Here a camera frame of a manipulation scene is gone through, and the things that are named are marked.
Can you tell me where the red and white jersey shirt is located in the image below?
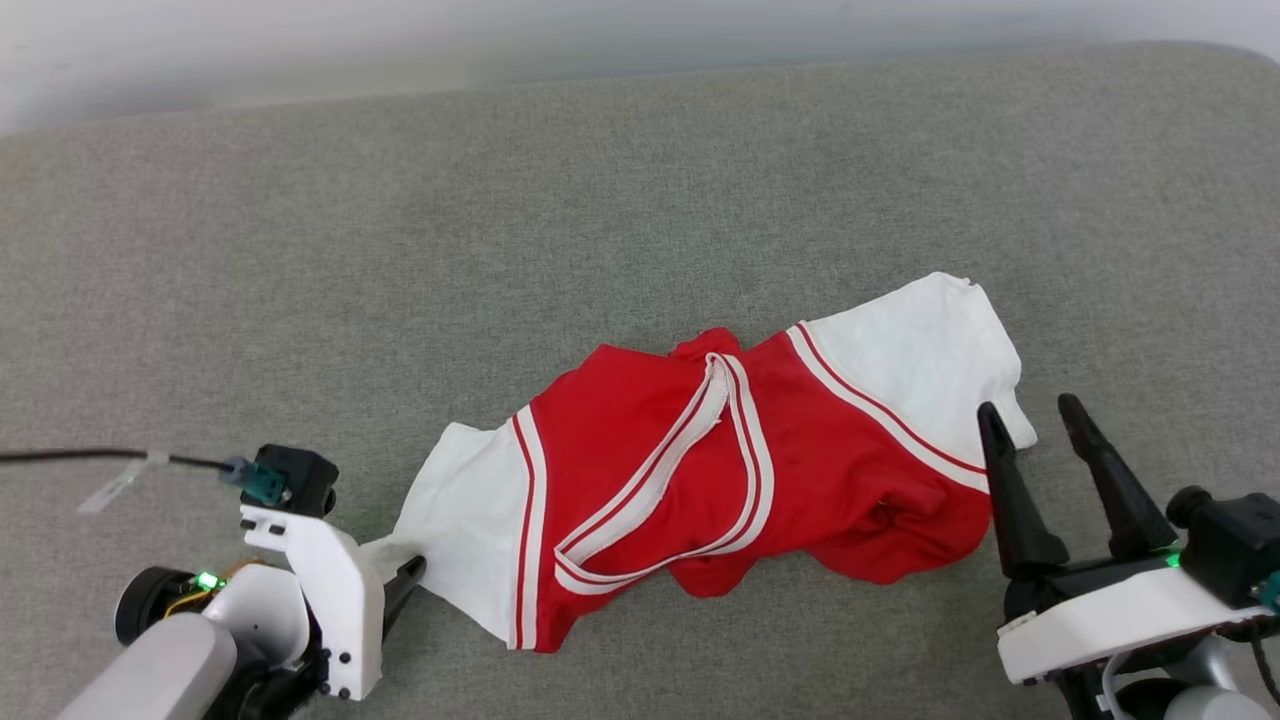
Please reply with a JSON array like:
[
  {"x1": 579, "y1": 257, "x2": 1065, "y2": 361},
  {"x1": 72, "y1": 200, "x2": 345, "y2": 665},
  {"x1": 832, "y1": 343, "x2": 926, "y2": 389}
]
[{"x1": 362, "y1": 271, "x2": 1039, "y2": 654}]

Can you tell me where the white tape cable tag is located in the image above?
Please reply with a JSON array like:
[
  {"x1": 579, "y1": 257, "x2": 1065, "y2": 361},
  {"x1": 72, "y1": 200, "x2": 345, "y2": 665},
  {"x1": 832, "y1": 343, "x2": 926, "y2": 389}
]
[{"x1": 77, "y1": 451, "x2": 170, "y2": 515}]

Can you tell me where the grey fabric sofa seat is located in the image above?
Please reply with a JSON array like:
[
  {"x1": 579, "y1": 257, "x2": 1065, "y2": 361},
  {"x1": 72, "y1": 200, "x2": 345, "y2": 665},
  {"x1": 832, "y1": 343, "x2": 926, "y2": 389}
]
[{"x1": 0, "y1": 40, "x2": 1280, "y2": 720}]

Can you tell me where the black left camera cable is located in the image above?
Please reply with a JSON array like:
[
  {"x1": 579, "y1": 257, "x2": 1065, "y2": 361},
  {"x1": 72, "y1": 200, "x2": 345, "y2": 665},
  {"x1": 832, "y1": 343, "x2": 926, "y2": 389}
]
[{"x1": 0, "y1": 447, "x2": 233, "y2": 472}]

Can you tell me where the white right camera bracket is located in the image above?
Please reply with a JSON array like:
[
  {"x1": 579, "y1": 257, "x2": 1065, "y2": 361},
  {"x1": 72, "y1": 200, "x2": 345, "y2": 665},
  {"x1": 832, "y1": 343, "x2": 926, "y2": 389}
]
[{"x1": 996, "y1": 566, "x2": 1253, "y2": 687}]

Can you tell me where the black camera cable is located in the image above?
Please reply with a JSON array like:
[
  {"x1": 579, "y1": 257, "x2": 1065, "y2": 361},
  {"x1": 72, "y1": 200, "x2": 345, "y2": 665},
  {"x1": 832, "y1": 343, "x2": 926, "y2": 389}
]
[
  {"x1": 1244, "y1": 617, "x2": 1280, "y2": 707},
  {"x1": 0, "y1": 447, "x2": 233, "y2": 472}
]

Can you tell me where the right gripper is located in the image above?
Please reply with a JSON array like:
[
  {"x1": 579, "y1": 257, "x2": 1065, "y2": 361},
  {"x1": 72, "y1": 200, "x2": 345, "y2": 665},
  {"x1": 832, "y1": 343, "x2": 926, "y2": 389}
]
[{"x1": 976, "y1": 392, "x2": 1191, "y2": 629}]

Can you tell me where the black right camera cable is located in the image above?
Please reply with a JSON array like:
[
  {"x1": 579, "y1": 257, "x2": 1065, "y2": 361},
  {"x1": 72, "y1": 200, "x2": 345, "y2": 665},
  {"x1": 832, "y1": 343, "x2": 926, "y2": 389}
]
[{"x1": 1244, "y1": 617, "x2": 1280, "y2": 707}]

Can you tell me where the teal left camera connector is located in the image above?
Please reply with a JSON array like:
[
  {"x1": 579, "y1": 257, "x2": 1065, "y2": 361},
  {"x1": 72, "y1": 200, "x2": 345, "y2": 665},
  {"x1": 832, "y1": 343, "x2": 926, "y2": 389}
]
[{"x1": 221, "y1": 457, "x2": 292, "y2": 507}]

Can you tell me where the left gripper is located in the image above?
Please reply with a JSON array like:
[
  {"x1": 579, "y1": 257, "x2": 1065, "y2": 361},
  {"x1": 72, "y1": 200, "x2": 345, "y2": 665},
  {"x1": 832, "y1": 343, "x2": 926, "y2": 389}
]
[{"x1": 114, "y1": 555, "x2": 428, "y2": 720}]

